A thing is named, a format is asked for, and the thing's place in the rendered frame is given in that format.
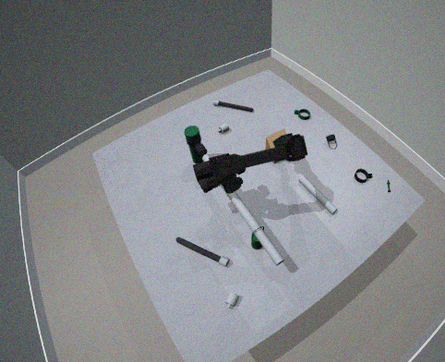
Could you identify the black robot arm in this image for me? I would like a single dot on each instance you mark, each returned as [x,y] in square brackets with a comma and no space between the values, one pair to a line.
[230,165]

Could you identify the black rod with grey end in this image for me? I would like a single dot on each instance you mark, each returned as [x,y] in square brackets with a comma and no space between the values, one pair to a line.
[221,259]
[218,103]

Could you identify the dark green cylinder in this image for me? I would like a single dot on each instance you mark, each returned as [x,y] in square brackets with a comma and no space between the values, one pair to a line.
[192,135]

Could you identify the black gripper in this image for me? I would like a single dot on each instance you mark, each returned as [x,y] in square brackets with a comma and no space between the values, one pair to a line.
[209,183]

